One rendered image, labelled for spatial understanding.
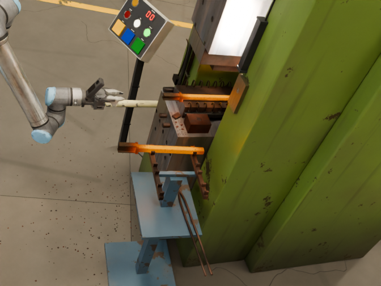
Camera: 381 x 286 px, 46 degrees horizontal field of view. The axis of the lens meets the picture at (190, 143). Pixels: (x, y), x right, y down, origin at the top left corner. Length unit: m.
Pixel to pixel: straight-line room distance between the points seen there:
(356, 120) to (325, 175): 0.38
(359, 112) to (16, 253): 2.02
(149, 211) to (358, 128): 1.06
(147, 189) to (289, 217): 0.83
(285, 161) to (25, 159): 1.83
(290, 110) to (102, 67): 2.48
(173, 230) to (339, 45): 1.11
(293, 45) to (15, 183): 2.08
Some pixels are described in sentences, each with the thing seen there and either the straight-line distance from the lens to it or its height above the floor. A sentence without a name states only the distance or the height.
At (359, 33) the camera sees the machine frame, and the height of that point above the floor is 1.75.
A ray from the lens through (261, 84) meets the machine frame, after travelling 1.94.
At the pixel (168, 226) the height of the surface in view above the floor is 0.70.
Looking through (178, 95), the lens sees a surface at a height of 1.01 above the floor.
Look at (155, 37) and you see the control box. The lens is 2.64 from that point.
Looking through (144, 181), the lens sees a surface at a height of 0.70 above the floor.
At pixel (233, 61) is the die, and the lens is 2.26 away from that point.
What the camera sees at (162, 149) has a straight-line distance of 2.12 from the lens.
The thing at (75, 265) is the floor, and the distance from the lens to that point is 2.81.
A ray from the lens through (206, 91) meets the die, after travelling 2.52.
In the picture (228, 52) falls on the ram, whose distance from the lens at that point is 2.14.
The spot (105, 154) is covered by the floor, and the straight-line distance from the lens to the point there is 3.37.
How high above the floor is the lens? 2.45
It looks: 42 degrees down
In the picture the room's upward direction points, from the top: 21 degrees clockwise
